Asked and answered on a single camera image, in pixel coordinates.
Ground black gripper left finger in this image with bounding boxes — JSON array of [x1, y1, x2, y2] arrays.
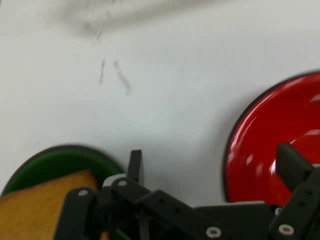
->
[[53, 149, 227, 240]]

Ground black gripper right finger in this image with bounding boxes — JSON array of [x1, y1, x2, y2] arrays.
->
[[268, 142, 320, 240]]

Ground red plate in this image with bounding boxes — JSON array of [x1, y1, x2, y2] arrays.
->
[[223, 71, 320, 208]]

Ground green plate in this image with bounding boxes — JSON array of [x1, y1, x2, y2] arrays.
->
[[0, 144, 131, 240]]

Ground yellow wooden block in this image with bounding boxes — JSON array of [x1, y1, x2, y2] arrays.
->
[[0, 169, 110, 240]]

